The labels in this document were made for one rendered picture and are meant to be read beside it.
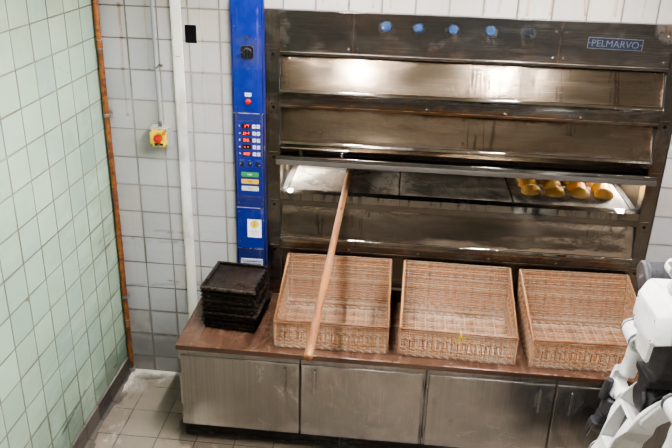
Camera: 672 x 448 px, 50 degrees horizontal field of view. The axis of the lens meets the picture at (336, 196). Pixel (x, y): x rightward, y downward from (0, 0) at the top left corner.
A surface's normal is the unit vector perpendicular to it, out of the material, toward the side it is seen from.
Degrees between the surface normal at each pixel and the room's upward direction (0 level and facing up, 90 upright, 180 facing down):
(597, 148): 70
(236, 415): 90
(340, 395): 90
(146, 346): 90
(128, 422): 0
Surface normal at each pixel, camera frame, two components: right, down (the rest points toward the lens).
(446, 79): -0.08, 0.04
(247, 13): -0.10, 0.38
